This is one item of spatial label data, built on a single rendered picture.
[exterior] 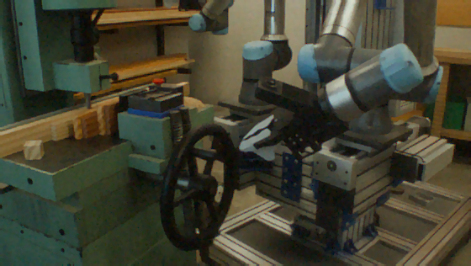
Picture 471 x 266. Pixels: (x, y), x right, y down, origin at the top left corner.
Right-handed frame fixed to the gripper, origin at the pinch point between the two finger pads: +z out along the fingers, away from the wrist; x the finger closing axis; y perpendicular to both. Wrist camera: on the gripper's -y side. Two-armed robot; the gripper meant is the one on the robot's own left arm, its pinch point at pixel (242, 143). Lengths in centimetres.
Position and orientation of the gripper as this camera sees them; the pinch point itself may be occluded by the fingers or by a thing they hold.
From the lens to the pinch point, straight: 82.4
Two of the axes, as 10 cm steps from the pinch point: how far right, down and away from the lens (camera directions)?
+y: 6.6, 6.4, 4.0
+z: -7.3, 4.2, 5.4
